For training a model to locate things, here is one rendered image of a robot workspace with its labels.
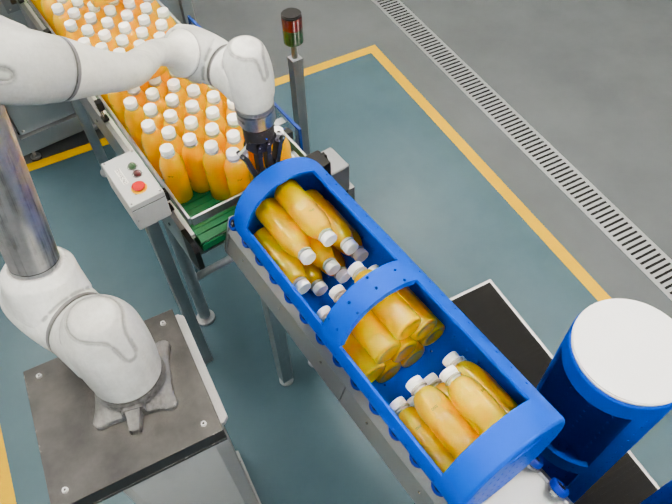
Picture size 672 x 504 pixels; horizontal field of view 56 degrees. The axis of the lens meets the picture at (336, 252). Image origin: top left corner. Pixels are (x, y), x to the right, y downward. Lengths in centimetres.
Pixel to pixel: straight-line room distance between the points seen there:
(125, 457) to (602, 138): 293
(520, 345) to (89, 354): 174
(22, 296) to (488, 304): 181
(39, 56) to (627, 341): 134
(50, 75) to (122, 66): 15
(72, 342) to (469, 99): 285
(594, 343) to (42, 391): 127
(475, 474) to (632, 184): 245
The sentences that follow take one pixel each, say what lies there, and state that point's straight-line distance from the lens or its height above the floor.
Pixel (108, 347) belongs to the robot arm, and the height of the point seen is 129.
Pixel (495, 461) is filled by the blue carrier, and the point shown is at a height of 122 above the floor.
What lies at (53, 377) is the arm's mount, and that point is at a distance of 161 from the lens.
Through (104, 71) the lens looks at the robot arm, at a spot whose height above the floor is 173.
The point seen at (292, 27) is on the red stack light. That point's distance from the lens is 203.
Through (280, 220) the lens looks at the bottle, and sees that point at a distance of 157.
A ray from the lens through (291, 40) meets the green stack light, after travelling 206.
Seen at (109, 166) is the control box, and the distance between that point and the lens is 188.
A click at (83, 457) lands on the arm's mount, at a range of 148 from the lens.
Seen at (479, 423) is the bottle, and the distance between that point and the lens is 129.
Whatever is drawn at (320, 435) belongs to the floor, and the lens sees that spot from 251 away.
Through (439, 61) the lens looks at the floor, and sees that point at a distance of 396.
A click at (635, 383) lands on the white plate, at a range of 158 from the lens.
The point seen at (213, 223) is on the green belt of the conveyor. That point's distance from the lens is 192.
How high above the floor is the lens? 236
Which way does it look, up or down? 54 degrees down
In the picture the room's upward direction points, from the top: 2 degrees counter-clockwise
